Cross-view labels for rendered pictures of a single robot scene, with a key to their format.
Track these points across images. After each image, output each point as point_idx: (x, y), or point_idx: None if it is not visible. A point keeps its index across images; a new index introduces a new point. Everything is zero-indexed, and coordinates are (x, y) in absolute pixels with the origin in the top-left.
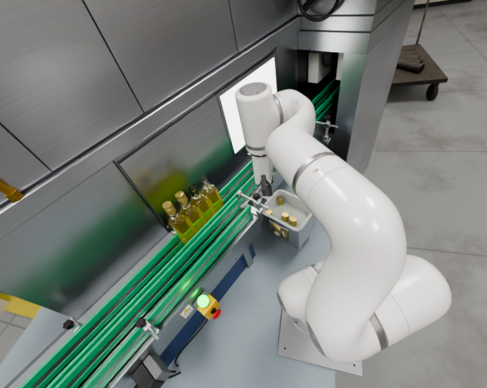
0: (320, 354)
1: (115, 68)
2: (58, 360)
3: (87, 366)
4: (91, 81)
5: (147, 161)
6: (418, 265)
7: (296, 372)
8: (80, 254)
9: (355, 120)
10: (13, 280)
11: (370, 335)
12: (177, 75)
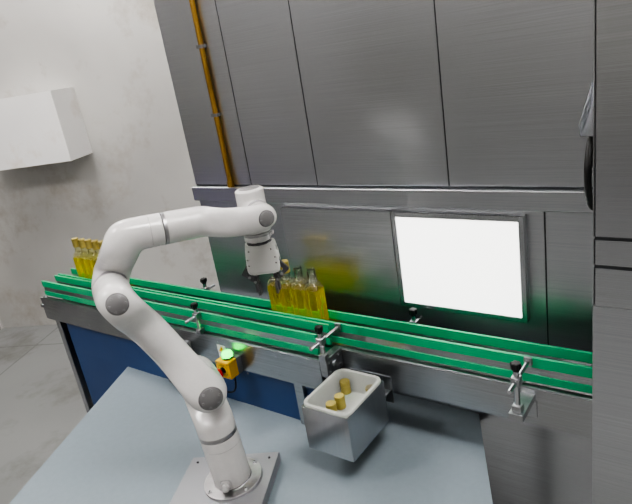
0: (185, 492)
1: (308, 144)
2: (188, 294)
3: (181, 306)
4: (290, 145)
5: (299, 222)
6: (117, 283)
7: (175, 478)
8: (241, 251)
9: (604, 449)
10: None
11: (95, 278)
12: (357, 171)
